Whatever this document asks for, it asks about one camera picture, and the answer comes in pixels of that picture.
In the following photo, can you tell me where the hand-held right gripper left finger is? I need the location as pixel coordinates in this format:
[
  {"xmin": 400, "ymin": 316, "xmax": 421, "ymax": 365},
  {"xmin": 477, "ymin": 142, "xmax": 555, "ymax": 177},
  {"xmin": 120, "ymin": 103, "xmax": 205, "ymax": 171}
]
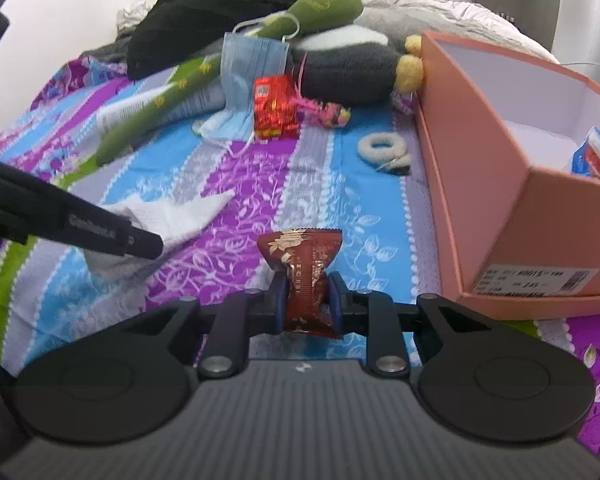
[{"xmin": 114, "ymin": 270, "xmax": 288, "ymax": 380}]

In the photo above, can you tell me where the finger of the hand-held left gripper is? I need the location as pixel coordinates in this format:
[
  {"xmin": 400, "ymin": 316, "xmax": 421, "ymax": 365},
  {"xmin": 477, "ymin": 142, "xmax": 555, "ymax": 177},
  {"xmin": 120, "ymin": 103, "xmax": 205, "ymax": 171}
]
[{"xmin": 122, "ymin": 220, "xmax": 164, "ymax": 261}]

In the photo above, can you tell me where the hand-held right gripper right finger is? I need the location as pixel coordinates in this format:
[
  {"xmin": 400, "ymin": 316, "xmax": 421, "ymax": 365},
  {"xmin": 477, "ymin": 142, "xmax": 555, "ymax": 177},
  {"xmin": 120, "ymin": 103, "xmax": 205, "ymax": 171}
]
[{"xmin": 327, "ymin": 272, "xmax": 497, "ymax": 380}]

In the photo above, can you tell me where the brown snack packet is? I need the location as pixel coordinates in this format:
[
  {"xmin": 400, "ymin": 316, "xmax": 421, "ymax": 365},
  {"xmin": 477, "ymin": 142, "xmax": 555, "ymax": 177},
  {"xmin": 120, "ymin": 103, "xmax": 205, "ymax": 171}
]
[{"xmin": 256, "ymin": 228, "xmax": 344, "ymax": 339}]

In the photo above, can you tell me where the white tissue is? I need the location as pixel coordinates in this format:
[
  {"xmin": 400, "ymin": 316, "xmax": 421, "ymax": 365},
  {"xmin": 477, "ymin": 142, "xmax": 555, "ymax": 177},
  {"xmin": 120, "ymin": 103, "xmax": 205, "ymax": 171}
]
[{"xmin": 82, "ymin": 189, "xmax": 237, "ymax": 281}]

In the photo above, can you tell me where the blue face mask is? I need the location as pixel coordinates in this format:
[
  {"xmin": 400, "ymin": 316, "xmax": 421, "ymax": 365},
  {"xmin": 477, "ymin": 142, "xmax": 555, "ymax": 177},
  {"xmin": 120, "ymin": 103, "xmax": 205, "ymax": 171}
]
[
  {"xmin": 194, "ymin": 74, "xmax": 257, "ymax": 155},
  {"xmin": 221, "ymin": 12, "xmax": 302, "ymax": 112}
]

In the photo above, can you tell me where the white fluffy ring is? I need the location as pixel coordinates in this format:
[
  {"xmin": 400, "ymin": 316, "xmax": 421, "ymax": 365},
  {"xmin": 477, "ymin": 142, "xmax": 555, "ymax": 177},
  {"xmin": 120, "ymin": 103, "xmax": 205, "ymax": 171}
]
[{"xmin": 357, "ymin": 132, "xmax": 412, "ymax": 176}]

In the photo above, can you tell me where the red snack packet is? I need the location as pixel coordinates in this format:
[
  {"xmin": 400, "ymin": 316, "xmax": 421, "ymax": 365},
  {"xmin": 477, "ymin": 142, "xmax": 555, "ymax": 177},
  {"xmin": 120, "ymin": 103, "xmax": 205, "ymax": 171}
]
[{"xmin": 253, "ymin": 75, "xmax": 302, "ymax": 140}]

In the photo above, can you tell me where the pink tassel doll charm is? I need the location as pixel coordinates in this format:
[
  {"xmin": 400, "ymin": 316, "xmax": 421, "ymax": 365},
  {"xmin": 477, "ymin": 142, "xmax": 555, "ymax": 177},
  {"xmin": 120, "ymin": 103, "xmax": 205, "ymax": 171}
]
[{"xmin": 292, "ymin": 52, "xmax": 352, "ymax": 129}]

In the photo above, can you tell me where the pink cardboard box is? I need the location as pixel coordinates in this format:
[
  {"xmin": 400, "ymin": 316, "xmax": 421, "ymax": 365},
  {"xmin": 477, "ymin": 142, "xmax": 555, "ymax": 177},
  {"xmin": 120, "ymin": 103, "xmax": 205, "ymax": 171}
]
[{"xmin": 414, "ymin": 31, "xmax": 600, "ymax": 320}]

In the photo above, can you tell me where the blue snack packet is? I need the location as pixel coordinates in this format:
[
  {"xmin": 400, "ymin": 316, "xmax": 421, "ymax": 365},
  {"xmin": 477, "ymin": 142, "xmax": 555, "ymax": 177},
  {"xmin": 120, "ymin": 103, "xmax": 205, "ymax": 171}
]
[{"xmin": 570, "ymin": 127, "xmax": 600, "ymax": 184}]

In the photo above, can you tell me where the colourful striped bedsheet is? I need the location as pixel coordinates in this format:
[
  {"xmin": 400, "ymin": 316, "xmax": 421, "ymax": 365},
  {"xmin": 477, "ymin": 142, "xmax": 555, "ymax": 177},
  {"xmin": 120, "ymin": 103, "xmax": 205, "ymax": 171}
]
[{"xmin": 0, "ymin": 55, "xmax": 600, "ymax": 461}]

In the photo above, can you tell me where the white tube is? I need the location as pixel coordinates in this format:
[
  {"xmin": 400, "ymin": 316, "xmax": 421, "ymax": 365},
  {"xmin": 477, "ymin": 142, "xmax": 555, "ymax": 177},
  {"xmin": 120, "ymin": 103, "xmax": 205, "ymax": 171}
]
[{"xmin": 96, "ymin": 80, "xmax": 229, "ymax": 137}]

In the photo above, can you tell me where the grey clothing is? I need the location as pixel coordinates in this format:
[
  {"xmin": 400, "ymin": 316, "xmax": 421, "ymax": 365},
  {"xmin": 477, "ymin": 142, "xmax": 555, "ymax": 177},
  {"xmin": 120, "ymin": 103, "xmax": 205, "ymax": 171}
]
[{"xmin": 79, "ymin": 35, "xmax": 132, "ymax": 64}]

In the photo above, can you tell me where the white crumpled cloth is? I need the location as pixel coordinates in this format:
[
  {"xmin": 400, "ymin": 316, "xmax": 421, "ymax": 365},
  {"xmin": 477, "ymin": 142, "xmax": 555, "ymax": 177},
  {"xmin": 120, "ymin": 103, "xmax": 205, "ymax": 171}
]
[{"xmin": 115, "ymin": 2, "xmax": 154, "ymax": 34}]

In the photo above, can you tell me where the grey penguin plush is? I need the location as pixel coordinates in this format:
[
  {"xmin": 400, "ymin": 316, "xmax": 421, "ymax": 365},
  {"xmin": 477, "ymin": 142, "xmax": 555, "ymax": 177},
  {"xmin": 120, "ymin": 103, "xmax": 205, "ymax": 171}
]
[{"xmin": 280, "ymin": 25, "xmax": 426, "ymax": 109}]

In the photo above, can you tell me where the black clothing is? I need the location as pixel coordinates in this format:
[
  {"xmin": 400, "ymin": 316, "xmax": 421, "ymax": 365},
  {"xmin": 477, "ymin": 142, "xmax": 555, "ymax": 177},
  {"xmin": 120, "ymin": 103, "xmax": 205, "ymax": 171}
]
[{"xmin": 127, "ymin": 0, "xmax": 342, "ymax": 81}]

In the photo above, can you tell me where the green plush massage stick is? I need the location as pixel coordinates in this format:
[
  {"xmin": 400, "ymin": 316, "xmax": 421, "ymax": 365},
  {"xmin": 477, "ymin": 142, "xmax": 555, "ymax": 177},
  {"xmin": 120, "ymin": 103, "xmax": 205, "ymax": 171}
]
[{"xmin": 95, "ymin": 0, "xmax": 365, "ymax": 168}]

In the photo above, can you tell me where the grey duvet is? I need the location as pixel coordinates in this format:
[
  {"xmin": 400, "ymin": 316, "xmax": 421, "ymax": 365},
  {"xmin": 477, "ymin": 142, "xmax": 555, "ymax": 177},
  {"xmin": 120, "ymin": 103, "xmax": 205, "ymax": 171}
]
[{"xmin": 330, "ymin": 0, "xmax": 561, "ymax": 66}]

